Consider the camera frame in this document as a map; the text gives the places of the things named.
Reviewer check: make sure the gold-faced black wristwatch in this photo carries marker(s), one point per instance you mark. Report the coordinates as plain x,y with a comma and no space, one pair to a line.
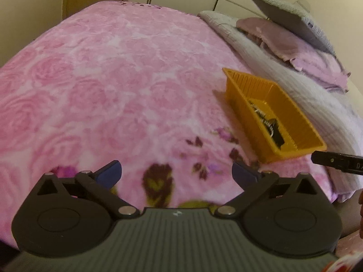
272,131

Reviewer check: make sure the round white wall disc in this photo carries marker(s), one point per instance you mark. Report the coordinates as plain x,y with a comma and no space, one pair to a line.
302,5

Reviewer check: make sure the orange plastic tray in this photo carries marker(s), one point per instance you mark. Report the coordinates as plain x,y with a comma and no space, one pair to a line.
292,119

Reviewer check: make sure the pink floral blanket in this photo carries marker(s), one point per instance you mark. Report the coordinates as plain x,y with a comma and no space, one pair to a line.
113,76

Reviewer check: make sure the grey striped quilt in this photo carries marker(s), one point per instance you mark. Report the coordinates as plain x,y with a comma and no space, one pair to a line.
317,96

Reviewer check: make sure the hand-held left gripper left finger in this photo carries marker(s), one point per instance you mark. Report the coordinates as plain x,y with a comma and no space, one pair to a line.
110,172

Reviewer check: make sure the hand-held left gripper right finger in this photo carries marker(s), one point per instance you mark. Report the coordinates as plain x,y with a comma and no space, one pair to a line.
243,173

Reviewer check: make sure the red patterned clothing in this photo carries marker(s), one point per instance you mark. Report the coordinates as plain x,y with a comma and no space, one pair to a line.
346,263

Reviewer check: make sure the black fitness band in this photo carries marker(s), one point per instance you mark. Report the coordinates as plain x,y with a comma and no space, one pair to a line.
280,141

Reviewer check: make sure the grey pillow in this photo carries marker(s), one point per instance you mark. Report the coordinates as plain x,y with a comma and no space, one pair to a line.
289,15

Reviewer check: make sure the purple pillow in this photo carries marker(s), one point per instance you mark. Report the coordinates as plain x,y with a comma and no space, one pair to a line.
283,38

